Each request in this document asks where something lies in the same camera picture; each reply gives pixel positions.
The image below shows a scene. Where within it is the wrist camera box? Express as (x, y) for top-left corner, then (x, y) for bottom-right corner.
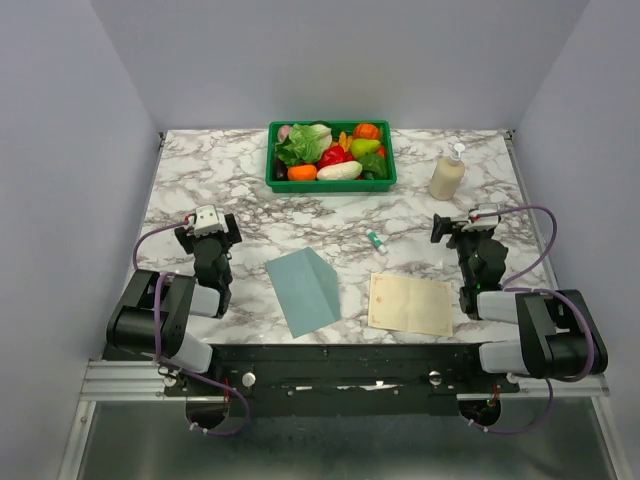
(464, 204), (500, 231)
(192, 205), (224, 237)

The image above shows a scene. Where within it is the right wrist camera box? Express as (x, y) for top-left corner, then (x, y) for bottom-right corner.
(464, 204), (500, 231)

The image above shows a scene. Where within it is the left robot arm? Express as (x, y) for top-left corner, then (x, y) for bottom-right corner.
(106, 205), (242, 395)

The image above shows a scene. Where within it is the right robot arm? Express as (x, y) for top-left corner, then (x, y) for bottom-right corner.
(430, 209), (608, 392)

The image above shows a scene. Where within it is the green lettuce toy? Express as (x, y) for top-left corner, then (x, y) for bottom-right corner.
(275, 124), (333, 167)

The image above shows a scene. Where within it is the aluminium frame rail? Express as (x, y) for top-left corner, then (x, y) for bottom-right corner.
(80, 361), (165, 402)

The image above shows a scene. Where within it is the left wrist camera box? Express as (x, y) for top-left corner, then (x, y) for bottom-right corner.
(192, 205), (224, 237)

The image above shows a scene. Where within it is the orange pumpkin toy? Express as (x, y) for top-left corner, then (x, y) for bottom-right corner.
(353, 123), (382, 141)

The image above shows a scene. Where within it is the red pepper toy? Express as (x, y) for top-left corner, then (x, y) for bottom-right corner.
(316, 145), (354, 171)

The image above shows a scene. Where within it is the blue-grey envelope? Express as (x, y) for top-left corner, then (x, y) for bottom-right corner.
(266, 247), (341, 338)

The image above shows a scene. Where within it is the green glue stick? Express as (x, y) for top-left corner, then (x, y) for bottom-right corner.
(366, 229), (388, 254)

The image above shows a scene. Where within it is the green pear toy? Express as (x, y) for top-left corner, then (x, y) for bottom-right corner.
(349, 138), (381, 159)

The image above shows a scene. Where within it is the green plastic crate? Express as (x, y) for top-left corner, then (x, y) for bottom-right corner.
(265, 120), (397, 193)

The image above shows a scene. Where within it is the white radish toy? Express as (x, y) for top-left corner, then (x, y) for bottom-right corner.
(316, 161), (363, 181)

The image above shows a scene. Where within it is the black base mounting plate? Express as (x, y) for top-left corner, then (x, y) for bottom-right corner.
(164, 344), (518, 426)

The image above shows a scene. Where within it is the orange carrot toy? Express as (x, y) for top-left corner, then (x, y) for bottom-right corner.
(287, 164), (317, 182)

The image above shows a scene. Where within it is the beige pump bottle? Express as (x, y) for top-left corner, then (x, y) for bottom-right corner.
(429, 142), (466, 201)

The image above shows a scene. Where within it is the green pepper toy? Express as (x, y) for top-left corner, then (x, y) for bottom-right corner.
(358, 153), (388, 180)

